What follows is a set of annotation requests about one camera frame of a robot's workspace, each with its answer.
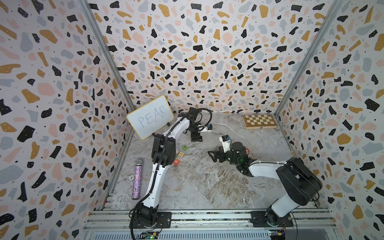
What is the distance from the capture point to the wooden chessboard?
1152 mm

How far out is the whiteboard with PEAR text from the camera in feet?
3.25

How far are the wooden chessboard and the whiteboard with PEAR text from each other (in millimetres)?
578
